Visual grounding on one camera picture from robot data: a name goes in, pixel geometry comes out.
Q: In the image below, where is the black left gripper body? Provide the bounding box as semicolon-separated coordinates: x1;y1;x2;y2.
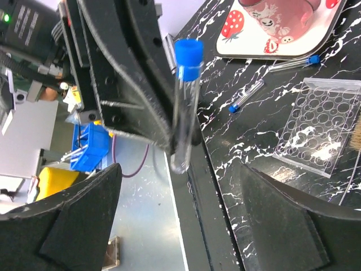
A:
1;1;100;133

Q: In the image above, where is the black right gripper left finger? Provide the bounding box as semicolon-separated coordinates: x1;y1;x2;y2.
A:
1;164;122;270

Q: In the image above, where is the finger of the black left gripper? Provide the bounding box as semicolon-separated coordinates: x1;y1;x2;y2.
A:
78;1;174;152

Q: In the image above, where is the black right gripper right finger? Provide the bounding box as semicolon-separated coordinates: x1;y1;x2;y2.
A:
240;165;360;270

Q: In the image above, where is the blue cap test tube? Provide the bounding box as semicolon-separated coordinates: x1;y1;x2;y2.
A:
268;55;320;72
228;80;265;113
170;39;204;174

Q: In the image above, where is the yellow plastic object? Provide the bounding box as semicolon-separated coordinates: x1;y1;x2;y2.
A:
36;167;80;201

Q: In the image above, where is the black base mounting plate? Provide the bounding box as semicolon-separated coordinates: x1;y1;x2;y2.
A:
170;143;243;270

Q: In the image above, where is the blue plastic storage bin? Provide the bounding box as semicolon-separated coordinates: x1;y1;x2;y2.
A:
70;123;109;172

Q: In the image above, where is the clear acrylic tube rack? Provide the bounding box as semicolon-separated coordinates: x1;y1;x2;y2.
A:
273;78;360;178

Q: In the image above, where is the strawberry print white tray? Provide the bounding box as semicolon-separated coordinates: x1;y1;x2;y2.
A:
215;0;346;60

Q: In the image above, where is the brown bristle tube brush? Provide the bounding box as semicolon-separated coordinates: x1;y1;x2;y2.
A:
338;116;361;206

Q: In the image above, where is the translucent pink mug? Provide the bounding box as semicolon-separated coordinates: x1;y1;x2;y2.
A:
239;0;321;43

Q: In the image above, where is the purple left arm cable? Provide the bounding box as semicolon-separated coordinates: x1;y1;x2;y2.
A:
112;134;150;178

